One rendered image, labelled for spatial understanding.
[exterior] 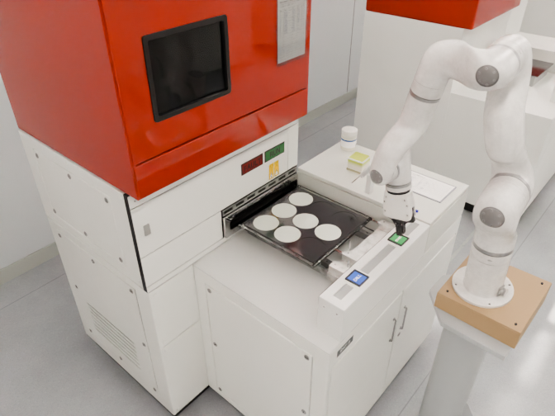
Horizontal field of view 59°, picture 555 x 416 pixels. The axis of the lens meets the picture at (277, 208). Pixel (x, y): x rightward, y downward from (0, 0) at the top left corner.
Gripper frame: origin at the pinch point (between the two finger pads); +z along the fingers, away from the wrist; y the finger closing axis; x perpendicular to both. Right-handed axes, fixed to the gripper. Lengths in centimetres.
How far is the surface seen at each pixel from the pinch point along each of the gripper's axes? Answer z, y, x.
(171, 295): 14, -62, -57
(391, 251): 5.3, -0.3, -6.6
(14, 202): 10, -213, -52
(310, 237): 4.7, -30.3, -12.4
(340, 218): 5.0, -28.8, 4.6
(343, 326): 13.0, 1.7, -39.0
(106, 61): -73, -41, -66
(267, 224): 1, -47, -17
